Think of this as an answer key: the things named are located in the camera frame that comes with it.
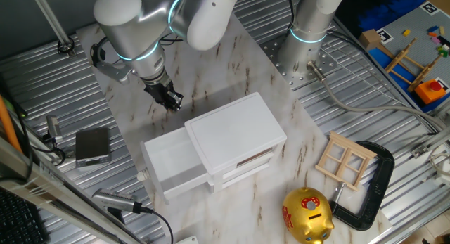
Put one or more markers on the wooden window frame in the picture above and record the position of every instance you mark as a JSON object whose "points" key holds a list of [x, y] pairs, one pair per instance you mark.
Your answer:
{"points": [[345, 161]]}

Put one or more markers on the white mini cabinet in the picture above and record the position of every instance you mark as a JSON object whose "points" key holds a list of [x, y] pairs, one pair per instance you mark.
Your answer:
{"points": [[235, 131]]}

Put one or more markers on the marble pattern board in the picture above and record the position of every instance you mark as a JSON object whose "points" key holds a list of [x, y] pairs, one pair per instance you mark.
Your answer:
{"points": [[246, 209]]}

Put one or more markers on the grey brick baseplate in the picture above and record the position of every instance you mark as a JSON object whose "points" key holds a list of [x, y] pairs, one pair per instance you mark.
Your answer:
{"points": [[420, 36]]}

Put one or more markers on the silver camera on stand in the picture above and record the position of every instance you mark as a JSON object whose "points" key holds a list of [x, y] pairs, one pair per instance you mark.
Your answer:
{"points": [[112, 199]]}

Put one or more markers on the white drawer with knob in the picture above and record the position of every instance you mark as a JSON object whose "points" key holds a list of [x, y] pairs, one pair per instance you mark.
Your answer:
{"points": [[168, 159]]}

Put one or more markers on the black C-clamp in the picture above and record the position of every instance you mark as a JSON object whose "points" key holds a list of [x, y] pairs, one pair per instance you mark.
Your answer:
{"points": [[383, 173]]}

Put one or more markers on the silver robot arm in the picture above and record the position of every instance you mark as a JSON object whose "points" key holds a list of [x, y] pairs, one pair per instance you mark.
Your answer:
{"points": [[130, 36]]}

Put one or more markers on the black white marker tag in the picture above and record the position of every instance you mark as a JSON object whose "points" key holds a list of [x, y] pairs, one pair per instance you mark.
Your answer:
{"points": [[429, 8], [444, 84], [385, 36]]}

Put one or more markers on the aluminium rail with bracket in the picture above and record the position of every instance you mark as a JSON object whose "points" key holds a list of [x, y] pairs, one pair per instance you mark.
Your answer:
{"points": [[420, 150]]}

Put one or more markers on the orange pole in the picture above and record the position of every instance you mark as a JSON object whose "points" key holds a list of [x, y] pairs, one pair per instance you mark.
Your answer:
{"points": [[7, 124]]}

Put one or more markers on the aluminium frame beam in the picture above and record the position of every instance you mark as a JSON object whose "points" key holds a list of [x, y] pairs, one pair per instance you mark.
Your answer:
{"points": [[52, 191]]}

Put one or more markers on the large wooden block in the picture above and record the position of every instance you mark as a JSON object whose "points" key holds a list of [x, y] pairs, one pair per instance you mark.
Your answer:
{"points": [[369, 38]]}

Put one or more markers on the blue foam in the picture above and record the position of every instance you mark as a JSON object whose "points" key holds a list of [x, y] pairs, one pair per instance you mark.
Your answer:
{"points": [[386, 12]]}

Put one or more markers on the blue toy brick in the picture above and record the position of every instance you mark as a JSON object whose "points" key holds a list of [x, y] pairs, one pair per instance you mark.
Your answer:
{"points": [[432, 29]]}

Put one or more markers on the black keyboard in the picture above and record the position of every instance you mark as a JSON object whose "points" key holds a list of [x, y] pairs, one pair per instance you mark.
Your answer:
{"points": [[17, 223]]}

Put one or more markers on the orange emergency stop button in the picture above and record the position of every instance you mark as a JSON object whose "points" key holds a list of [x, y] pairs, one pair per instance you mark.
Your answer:
{"points": [[427, 93]]}

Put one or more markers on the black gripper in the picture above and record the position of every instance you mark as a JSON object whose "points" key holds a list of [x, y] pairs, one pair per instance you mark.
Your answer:
{"points": [[158, 93]]}

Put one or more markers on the silver digital scale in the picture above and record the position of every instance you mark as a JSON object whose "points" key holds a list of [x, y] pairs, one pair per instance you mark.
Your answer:
{"points": [[92, 145]]}

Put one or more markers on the pink toy brick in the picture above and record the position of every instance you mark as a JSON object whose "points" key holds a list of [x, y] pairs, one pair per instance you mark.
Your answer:
{"points": [[436, 40]]}

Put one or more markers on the green toy brick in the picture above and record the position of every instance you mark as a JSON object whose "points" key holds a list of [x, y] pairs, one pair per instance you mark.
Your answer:
{"points": [[443, 53]]}

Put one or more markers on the golden piggy bank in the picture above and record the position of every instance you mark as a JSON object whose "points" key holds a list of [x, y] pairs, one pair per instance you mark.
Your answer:
{"points": [[306, 219]]}

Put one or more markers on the metal pole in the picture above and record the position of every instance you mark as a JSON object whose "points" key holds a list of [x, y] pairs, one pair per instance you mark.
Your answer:
{"points": [[46, 10]]}

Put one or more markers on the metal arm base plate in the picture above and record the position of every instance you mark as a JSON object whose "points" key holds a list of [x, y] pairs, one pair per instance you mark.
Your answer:
{"points": [[269, 59]]}

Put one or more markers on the small silver camera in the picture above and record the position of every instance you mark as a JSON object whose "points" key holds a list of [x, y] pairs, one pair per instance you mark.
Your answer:
{"points": [[53, 126]]}

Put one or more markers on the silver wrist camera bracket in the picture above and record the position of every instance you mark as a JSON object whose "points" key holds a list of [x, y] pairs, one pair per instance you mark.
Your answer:
{"points": [[112, 71]]}

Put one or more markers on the yellow toy brick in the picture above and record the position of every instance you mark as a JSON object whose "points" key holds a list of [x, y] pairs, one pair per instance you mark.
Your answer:
{"points": [[406, 32]]}

